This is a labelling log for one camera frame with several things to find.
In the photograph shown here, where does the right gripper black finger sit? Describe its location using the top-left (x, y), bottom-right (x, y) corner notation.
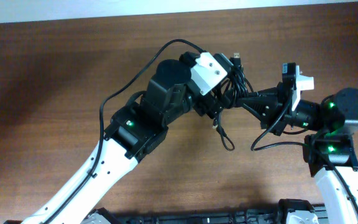
top-left (236, 87), bottom-right (278, 108)
top-left (241, 103), bottom-right (269, 123)

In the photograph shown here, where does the black usb cable bundle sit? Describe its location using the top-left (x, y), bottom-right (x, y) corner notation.
top-left (211, 52), bottom-right (256, 152)

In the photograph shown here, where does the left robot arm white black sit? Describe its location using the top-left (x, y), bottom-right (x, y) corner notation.
top-left (23, 52), bottom-right (232, 223)

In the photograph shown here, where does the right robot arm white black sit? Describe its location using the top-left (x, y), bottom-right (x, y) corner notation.
top-left (236, 82), bottom-right (358, 223)

